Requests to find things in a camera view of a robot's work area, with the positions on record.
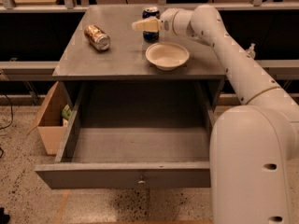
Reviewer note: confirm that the blue pepsi can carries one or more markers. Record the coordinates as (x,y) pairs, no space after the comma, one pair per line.
(151,15)

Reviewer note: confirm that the grey cabinet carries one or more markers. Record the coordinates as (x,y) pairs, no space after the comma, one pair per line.
(126,57)

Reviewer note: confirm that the grey open top drawer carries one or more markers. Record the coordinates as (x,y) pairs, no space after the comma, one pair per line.
(120,132)

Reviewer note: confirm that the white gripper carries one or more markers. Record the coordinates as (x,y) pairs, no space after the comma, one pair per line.
(165,22)

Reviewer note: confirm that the gold brown soda can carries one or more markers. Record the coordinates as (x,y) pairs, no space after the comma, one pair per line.
(97,37)

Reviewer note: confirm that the clear sanitizer bottle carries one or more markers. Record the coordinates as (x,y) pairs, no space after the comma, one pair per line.
(251,51)

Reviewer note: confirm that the metal drawer knob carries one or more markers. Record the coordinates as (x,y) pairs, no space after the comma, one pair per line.
(141,181)

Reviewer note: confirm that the green bag in box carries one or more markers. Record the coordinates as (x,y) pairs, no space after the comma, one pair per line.
(66,112)

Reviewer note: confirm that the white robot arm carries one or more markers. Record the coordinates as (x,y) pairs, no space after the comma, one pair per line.
(250,143)

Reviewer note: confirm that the cardboard box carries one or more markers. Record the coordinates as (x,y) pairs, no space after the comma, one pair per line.
(49,120)

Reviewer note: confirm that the white paper bowl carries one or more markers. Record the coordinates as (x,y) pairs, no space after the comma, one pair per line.
(167,56)

